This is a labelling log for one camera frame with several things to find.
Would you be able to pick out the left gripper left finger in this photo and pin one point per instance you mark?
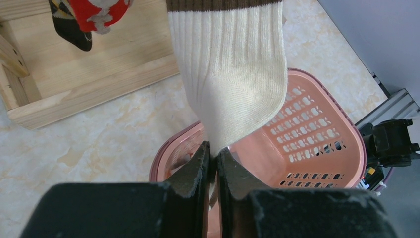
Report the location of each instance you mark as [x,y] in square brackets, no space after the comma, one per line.
[174,208]

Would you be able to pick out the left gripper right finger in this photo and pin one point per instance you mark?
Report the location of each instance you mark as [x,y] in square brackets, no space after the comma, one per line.
[251,209]

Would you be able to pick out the pink plastic laundry basket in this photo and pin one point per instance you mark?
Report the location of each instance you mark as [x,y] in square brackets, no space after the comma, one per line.
[310,143]

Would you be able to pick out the beige brown sock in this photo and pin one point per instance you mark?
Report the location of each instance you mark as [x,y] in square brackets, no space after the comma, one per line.
[232,60]

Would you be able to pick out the wooden hanger rack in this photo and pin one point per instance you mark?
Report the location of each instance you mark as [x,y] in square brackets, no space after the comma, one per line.
[44,78]

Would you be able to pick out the red white dark sock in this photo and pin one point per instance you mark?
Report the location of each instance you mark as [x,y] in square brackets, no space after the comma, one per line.
[76,20]

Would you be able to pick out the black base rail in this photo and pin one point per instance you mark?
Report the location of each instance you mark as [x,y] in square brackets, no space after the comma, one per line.
[391,134]

